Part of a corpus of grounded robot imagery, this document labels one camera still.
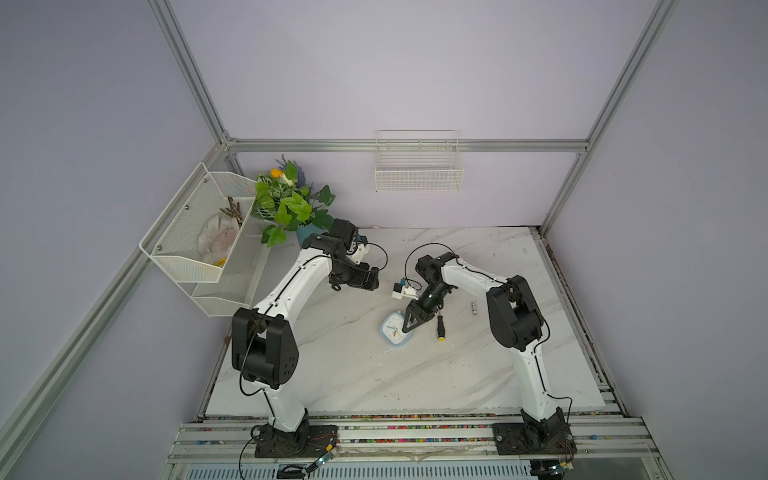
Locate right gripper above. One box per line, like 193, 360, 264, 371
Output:
403, 283, 452, 331

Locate black yellow screwdriver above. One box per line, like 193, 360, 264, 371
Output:
437, 314, 446, 341

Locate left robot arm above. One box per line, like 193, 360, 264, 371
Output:
231, 219, 380, 434

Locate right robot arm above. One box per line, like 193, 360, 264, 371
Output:
402, 252, 564, 429

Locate teal vase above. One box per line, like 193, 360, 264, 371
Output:
296, 224, 325, 248

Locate artificial green plant bouquet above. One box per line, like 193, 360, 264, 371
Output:
251, 155, 336, 247

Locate brown twigs in shelf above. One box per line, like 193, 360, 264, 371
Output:
220, 197, 244, 227

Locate white two-tier mesh shelf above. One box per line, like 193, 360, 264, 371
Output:
139, 163, 269, 318

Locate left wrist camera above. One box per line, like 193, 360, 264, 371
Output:
349, 235, 369, 264

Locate white wire wall basket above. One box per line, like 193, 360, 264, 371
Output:
374, 130, 464, 193

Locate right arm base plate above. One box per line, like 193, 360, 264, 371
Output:
492, 423, 577, 457

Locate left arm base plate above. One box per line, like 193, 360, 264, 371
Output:
253, 425, 338, 459

